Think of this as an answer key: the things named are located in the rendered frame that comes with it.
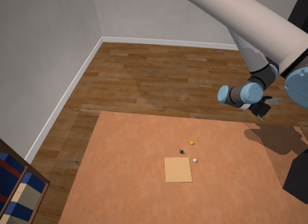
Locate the light orange mat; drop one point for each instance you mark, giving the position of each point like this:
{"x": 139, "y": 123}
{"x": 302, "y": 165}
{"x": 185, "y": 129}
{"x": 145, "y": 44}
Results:
{"x": 177, "y": 169}

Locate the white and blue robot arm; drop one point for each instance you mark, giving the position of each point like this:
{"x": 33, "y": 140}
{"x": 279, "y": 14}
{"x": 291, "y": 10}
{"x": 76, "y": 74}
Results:
{"x": 258, "y": 31}

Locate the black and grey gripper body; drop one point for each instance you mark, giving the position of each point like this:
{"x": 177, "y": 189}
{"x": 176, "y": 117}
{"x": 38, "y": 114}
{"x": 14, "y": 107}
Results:
{"x": 262, "y": 108}

